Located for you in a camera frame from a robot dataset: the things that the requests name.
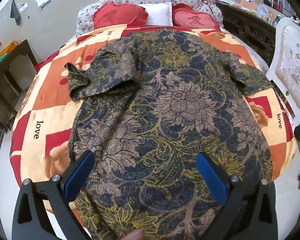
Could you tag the orange box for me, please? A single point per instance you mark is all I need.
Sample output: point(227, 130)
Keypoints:
point(8, 48)

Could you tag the person's left hand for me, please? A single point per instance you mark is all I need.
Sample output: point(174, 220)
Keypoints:
point(137, 235)

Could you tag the white wall label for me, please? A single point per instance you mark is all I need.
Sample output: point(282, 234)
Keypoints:
point(23, 7)

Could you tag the white pillow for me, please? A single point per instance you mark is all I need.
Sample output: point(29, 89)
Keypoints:
point(158, 13)

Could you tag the orange red printed blanket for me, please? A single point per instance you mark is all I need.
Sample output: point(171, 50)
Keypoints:
point(45, 97)

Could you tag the dark carved wooden cabinet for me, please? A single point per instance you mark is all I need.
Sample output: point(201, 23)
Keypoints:
point(247, 30)

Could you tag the dark floral patterned shirt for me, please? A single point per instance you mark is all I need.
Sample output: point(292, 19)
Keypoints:
point(165, 105)

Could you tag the white upholstered chair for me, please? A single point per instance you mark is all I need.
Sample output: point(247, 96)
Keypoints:
point(292, 65)

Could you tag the red bed sheet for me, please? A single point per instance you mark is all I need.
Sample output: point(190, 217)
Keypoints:
point(48, 60)

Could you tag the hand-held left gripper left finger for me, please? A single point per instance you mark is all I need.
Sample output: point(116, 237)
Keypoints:
point(80, 175)

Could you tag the small red heart cushion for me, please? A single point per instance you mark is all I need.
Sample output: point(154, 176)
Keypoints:
point(195, 18)

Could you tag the grey hanging cloth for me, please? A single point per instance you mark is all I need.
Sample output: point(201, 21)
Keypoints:
point(15, 11)

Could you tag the pile of colourful packages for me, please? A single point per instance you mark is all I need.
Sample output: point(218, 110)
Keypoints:
point(250, 5)

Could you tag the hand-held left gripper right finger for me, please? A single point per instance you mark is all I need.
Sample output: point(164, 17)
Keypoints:
point(211, 177)

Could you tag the dark wooden side table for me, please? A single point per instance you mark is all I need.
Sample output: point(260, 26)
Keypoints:
point(5, 80)

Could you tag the large red heart cushion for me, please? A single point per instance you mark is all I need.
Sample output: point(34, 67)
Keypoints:
point(117, 16)

